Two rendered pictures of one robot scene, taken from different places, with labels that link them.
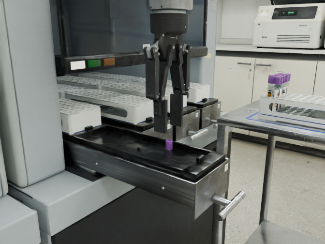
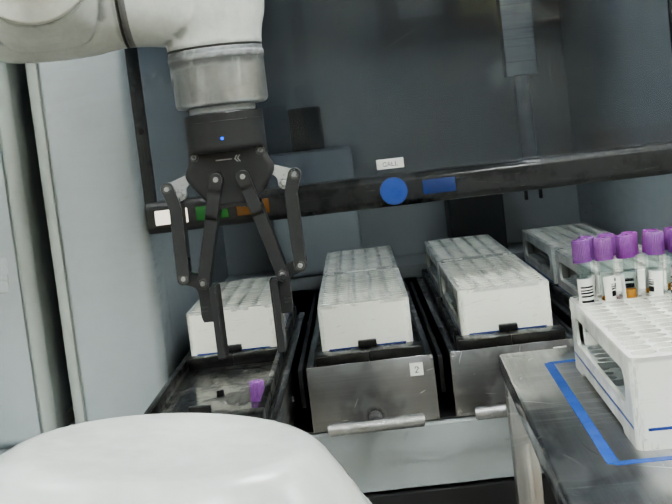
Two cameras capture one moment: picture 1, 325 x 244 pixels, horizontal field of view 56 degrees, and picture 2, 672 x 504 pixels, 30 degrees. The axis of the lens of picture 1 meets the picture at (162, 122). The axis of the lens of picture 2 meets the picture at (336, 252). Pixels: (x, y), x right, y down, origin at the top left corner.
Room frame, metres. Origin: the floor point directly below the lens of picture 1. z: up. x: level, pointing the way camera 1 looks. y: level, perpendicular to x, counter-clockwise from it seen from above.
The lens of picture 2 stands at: (0.01, -1.04, 1.05)
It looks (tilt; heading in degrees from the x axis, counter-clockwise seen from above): 5 degrees down; 55
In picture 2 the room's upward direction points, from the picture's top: 7 degrees counter-clockwise
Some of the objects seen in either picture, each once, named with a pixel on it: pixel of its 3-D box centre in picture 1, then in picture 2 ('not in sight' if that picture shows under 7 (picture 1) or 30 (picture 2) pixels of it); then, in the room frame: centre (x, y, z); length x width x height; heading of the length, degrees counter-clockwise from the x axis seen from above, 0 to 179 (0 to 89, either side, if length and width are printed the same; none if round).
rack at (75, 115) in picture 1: (51, 113); (243, 316); (0.82, 0.30, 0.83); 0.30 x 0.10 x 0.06; 53
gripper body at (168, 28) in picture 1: (169, 37); (228, 158); (0.63, -0.01, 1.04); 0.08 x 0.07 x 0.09; 143
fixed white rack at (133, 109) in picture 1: (109, 106); (364, 310); (0.90, 0.16, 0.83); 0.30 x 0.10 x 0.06; 53
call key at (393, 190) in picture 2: not in sight; (393, 190); (0.86, 0.03, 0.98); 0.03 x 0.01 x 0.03; 143
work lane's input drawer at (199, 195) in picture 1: (96, 145); (235, 388); (0.71, 0.16, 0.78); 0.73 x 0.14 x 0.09; 53
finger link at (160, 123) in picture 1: (160, 115); (219, 321); (0.61, 0.00, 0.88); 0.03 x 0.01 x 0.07; 53
